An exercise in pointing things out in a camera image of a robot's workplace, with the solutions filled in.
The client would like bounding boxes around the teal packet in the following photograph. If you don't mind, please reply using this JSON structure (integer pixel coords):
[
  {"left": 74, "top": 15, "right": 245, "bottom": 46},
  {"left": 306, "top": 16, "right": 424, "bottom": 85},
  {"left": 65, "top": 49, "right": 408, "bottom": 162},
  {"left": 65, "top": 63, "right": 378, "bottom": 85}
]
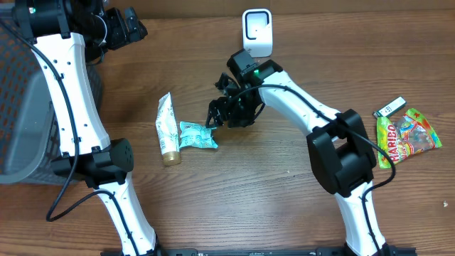
[{"left": 179, "top": 122, "right": 218, "bottom": 149}]

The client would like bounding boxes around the white tube with gold cap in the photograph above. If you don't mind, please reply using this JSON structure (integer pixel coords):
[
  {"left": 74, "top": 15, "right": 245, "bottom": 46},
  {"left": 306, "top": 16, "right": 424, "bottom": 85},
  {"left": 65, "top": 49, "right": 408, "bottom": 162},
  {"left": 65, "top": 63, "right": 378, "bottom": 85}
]
[{"left": 156, "top": 92, "right": 181, "bottom": 166}]

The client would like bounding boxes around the green axe brand box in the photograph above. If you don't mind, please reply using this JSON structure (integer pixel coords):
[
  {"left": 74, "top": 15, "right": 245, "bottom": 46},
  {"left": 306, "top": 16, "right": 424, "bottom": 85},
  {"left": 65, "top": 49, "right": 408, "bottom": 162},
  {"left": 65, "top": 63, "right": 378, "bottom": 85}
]
[{"left": 373, "top": 96, "right": 407, "bottom": 119}]

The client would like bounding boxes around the green haribo candy bag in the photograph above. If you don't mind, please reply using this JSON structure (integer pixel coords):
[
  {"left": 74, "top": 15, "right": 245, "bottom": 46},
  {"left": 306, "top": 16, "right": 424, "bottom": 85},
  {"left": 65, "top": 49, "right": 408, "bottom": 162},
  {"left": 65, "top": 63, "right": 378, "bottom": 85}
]
[{"left": 377, "top": 108, "right": 442, "bottom": 164}]

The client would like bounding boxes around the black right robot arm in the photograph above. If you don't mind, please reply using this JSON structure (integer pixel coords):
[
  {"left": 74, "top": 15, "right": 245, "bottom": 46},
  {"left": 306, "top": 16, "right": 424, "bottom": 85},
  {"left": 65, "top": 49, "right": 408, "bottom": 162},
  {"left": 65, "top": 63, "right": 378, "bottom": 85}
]
[{"left": 205, "top": 49, "right": 386, "bottom": 255}]

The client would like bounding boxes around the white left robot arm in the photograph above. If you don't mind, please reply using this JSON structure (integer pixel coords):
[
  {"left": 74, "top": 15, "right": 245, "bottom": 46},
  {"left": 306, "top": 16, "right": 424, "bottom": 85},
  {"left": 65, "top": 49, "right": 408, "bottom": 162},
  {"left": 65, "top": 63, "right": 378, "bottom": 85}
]
[{"left": 12, "top": 0, "right": 159, "bottom": 255}]

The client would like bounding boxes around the grey plastic shopping basket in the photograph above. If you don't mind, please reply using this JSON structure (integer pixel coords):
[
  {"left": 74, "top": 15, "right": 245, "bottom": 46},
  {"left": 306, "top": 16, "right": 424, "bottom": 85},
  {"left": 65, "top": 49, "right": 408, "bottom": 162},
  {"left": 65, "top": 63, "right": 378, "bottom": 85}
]
[{"left": 1, "top": 18, "right": 110, "bottom": 185}]

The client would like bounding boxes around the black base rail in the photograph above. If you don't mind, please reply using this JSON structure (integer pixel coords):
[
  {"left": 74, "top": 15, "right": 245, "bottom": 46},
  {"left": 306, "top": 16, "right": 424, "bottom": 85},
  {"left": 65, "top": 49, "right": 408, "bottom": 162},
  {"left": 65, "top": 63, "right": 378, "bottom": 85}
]
[{"left": 100, "top": 245, "right": 418, "bottom": 256}]

